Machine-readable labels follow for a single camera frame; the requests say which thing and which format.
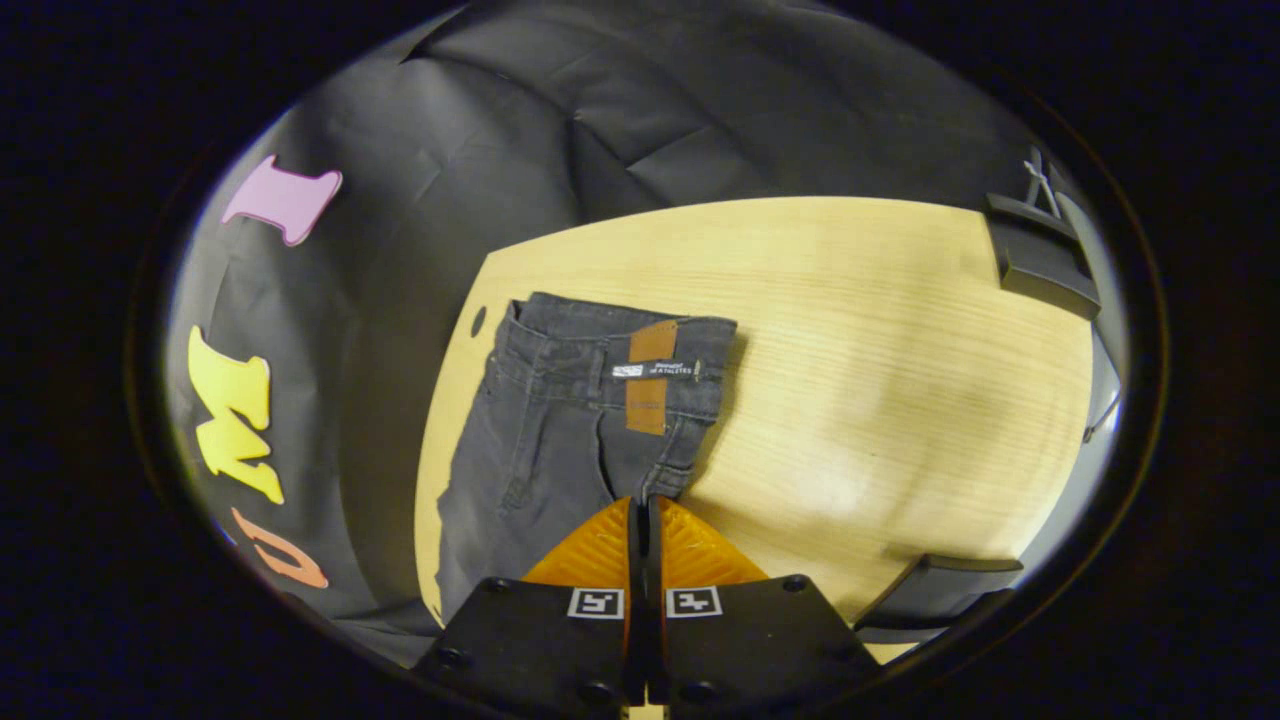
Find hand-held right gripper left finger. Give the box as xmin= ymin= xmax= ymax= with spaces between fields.
xmin=413 ymin=496 xmax=642 ymax=715

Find black jeans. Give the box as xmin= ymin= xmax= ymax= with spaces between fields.
xmin=435 ymin=290 xmax=741 ymax=626

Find black backdrop cloth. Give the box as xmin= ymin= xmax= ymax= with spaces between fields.
xmin=165 ymin=0 xmax=1051 ymax=641

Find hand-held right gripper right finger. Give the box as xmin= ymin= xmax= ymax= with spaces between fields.
xmin=643 ymin=495 xmax=883 ymax=715

